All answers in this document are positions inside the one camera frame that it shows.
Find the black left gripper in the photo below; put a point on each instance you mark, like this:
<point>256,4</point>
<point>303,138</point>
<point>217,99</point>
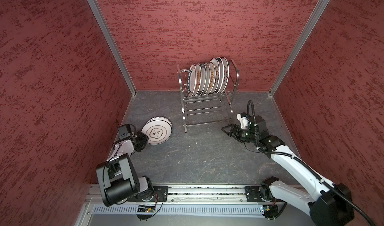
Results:
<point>145,138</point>

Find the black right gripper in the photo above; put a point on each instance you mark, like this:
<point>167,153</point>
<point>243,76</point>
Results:
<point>233,126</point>

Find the white plate black emblem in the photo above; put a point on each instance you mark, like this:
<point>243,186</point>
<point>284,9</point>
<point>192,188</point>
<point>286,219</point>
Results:
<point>158,130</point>

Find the stainless steel dish rack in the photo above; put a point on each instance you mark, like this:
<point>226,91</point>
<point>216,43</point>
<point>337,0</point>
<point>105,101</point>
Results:
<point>204,108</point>

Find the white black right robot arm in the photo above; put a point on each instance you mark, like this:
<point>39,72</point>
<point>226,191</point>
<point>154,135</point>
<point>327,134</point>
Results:
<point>326,203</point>

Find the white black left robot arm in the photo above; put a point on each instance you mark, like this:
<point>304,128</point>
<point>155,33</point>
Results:
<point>117,177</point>

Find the left small circuit board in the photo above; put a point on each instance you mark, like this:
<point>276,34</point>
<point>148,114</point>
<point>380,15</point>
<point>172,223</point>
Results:
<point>146,209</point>

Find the small circuit board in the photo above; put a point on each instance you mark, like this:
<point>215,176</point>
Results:
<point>146,209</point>
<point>270,212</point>

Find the right small circuit board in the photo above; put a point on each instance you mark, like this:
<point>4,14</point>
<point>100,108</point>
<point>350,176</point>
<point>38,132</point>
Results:
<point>270,212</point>

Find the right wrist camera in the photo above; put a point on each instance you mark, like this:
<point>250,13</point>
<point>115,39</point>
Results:
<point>244,120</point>

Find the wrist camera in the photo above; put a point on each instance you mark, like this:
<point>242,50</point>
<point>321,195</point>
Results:
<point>124,133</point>
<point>244,120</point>

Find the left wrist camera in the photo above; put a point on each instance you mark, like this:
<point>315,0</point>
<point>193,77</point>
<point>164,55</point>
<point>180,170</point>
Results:
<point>124,133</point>

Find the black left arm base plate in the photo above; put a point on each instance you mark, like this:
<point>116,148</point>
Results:
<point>154,194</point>

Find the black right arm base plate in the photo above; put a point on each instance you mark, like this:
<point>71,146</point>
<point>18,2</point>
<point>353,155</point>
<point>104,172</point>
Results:
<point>257,194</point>

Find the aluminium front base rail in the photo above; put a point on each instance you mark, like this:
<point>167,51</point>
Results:
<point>190,200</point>

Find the aluminium left corner post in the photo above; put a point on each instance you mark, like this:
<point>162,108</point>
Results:
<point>97,12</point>

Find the aluminium corner post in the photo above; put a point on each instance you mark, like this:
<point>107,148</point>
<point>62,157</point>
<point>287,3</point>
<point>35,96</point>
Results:
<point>97,12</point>
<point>304,35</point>

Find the aluminium right corner post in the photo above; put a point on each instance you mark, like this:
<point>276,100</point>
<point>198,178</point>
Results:
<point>304,35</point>

